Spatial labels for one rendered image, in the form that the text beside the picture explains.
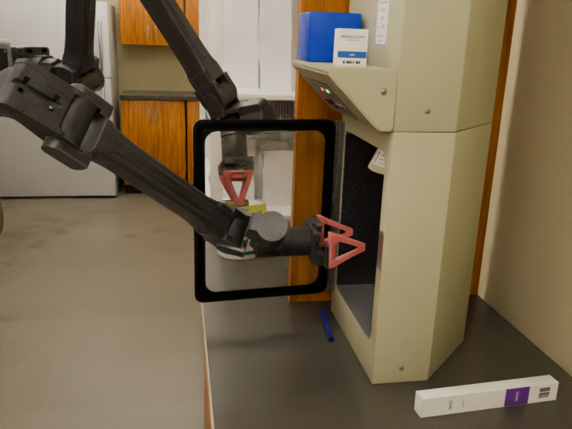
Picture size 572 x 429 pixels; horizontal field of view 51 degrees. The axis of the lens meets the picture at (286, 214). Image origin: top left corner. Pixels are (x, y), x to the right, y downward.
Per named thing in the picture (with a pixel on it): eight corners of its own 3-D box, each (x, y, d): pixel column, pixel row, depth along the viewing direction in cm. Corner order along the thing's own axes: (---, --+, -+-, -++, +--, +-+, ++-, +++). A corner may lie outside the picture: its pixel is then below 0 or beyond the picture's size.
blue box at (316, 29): (345, 60, 123) (347, 14, 120) (358, 63, 113) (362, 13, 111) (297, 60, 121) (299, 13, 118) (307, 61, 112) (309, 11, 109)
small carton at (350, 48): (361, 65, 105) (363, 29, 103) (366, 66, 100) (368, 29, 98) (333, 64, 104) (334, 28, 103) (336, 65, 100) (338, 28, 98)
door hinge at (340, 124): (331, 288, 140) (341, 120, 129) (334, 293, 137) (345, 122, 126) (325, 288, 140) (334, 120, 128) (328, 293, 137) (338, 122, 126)
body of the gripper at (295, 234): (313, 217, 120) (277, 218, 119) (323, 232, 111) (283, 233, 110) (312, 248, 122) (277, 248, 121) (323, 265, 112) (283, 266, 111)
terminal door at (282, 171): (326, 292, 138) (336, 118, 127) (194, 303, 130) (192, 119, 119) (325, 290, 139) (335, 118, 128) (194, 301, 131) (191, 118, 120)
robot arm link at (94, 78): (60, 59, 146) (45, 66, 142) (94, 60, 142) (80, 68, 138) (71, 94, 151) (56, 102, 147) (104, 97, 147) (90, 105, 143)
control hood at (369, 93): (342, 108, 128) (345, 60, 125) (393, 132, 98) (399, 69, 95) (289, 108, 126) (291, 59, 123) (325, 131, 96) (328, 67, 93)
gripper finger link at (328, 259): (359, 222, 117) (311, 223, 115) (368, 233, 110) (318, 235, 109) (357, 254, 118) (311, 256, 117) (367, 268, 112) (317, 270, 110)
